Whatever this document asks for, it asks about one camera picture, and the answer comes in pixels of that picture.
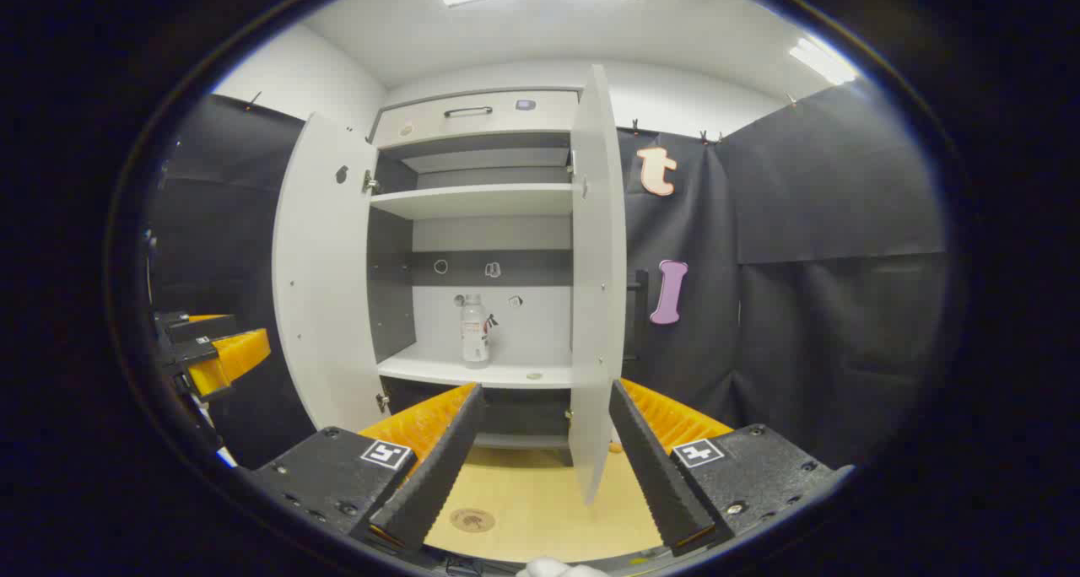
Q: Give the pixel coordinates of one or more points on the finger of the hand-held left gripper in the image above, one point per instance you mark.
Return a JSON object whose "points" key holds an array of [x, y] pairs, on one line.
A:
{"points": [[198, 326], [228, 358]]}

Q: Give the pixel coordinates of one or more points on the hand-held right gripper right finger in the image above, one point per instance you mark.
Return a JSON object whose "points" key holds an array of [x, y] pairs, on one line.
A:
{"points": [[658, 476]]}

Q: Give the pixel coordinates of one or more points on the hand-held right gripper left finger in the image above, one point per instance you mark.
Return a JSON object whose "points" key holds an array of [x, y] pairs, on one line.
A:
{"points": [[434, 476]]}

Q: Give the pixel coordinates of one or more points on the white cabinet door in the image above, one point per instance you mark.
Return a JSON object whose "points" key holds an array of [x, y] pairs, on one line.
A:
{"points": [[597, 290], [325, 273]]}

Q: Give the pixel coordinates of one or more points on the clear plastic bottle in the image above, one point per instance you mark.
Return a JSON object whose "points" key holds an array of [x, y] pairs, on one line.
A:
{"points": [[475, 332]]}

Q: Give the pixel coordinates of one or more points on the white cabinet shelf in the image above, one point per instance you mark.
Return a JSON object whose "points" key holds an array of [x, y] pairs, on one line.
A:
{"points": [[472, 199], [472, 373]]}

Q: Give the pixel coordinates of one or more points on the white and grey cabinet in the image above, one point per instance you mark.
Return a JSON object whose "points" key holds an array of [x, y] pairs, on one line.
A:
{"points": [[489, 248]]}

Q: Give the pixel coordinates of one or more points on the black backdrop cloth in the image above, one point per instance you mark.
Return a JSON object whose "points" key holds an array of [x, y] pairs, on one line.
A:
{"points": [[827, 324]]}

